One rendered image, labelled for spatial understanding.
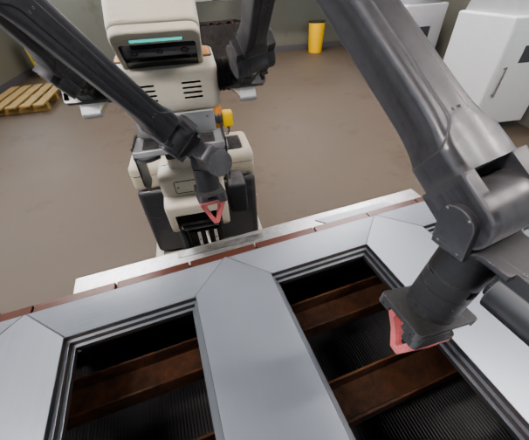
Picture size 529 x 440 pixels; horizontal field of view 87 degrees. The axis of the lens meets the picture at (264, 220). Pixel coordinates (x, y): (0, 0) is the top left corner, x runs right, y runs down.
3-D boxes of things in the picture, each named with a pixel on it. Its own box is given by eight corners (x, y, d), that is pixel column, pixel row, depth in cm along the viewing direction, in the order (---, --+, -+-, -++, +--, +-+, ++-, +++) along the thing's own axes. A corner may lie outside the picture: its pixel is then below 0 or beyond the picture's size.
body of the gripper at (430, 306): (470, 327, 35) (510, 288, 31) (412, 347, 31) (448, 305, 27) (430, 288, 40) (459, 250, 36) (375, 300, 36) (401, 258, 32)
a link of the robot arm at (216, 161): (178, 113, 62) (156, 145, 61) (199, 115, 53) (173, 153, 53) (217, 146, 70) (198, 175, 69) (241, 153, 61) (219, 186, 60)
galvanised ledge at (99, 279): (446, 223, 107) (449, 216, 105) (70, 340, 77) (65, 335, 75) (408, 194, 122) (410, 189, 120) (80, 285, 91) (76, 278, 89)
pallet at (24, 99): (16, 93, 495) (12, 85, 487) (72, 88, 508) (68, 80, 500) (-24, 120, 397) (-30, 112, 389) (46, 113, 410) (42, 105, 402)
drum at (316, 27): (319, 50, 690) (321, 19, 650) (325, 52, 662) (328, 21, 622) (305, 51, 684) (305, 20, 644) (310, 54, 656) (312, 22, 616)
